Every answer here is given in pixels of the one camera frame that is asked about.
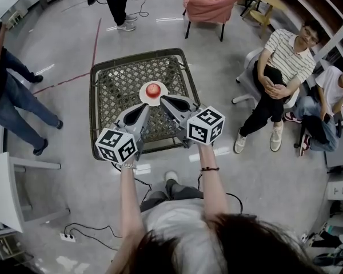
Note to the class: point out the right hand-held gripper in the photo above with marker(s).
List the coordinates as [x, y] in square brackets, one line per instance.
[204, 127]

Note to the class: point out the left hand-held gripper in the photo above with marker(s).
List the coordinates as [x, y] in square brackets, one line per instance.
[117, 145]

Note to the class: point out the red apple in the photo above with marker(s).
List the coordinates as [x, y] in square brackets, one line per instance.
[153, 91]

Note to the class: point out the white round plate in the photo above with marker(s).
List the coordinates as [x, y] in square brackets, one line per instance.
[143, 96]

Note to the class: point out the person's left forearm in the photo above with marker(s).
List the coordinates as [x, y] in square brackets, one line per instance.
[130, 204]

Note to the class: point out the person's right forearm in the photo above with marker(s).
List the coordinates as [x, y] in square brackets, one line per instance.
[214, 193]

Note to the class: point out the person's white right shoe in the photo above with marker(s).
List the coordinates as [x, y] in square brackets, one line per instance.
[171, 175]

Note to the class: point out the white office chair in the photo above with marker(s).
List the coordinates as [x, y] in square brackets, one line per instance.
[251, 61]

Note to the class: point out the person's grey trousers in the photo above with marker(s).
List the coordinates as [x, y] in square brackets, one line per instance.
[185, 191]

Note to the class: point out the pink covered chair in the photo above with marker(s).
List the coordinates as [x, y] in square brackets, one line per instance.
[208, 7]

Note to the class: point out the person's white shirt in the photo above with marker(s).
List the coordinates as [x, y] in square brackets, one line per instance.
[177, 224]

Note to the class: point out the white table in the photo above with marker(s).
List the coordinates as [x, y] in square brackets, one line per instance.
[3, 187]

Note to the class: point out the white plastic stool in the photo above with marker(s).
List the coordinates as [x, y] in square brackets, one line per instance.
[15, 19]

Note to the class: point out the white shelf rack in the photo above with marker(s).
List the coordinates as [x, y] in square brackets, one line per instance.
[335, 37]

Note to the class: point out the white drawer unit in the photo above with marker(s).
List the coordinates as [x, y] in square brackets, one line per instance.
[341, 190]

